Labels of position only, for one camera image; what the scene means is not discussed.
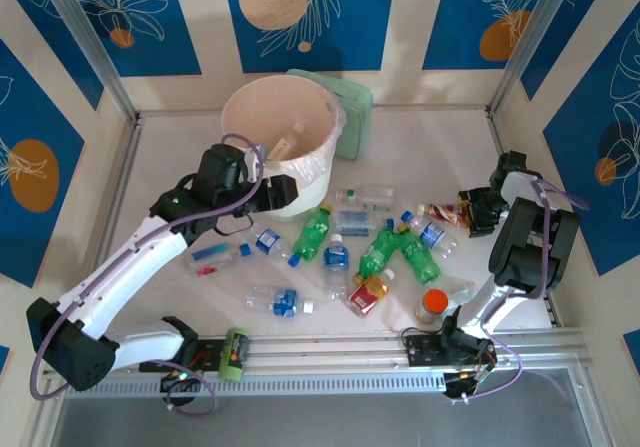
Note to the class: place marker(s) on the brown label bottle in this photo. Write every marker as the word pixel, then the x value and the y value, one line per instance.
pixel 442 212

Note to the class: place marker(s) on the green tape roll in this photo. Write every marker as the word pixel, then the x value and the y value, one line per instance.
pixel 232 354

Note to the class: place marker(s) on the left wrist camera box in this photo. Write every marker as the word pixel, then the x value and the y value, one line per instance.
pixel 257 162

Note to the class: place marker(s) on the orange cap bottle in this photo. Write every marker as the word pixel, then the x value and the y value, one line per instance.
pixel 435 299

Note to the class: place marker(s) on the beige label bottle white cap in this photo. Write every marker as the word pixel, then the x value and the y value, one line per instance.
pixel 285 147

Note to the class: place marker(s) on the white plastic bucket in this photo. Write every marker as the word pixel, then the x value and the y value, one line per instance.
pixel 280 112

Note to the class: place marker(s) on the long aluminium base rail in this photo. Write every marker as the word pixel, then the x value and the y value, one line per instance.
pixel 325 352

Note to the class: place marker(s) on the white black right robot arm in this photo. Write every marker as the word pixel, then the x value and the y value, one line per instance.
pixel 525 247

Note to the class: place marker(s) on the clear bottle green label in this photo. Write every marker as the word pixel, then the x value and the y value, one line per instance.
pixel 372 194

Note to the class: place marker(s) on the clear bottle blue cap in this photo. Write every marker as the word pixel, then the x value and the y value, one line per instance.
pixel 212 257

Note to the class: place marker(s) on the green Sprite bottle yellow cap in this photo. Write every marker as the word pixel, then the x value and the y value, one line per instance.
pixel 422 262
pixel 377 254
pixel 310 234

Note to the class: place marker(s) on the black controller board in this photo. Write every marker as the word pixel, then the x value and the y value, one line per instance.
pixel 465 382
pixel 180 379

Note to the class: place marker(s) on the blue label bottle white cap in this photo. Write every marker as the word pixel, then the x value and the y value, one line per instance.
pixel 335 259
pixel 285 301

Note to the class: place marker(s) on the clear plastic bin liner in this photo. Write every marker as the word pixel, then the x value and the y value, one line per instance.
pixel 337 122

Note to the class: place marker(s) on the crumpled clear plastic bottle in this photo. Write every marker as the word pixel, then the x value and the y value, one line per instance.
pixel 462 294

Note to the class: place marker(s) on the pale green plastic lid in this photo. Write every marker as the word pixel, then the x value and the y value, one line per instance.
pixel 355 122

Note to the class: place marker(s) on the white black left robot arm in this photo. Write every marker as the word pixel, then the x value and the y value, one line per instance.
pixel 125 267

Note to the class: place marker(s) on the thin aluminium rail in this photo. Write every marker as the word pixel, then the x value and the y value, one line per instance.
pixel 425 112

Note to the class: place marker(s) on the red gold tea bottle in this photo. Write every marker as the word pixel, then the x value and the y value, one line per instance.
pixel 367 294

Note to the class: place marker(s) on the clear bottle pale blue label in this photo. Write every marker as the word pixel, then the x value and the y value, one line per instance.
pixel 355 222

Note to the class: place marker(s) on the aluminium frame post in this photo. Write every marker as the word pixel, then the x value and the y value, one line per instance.
pixel 85 42
pixel 530 42

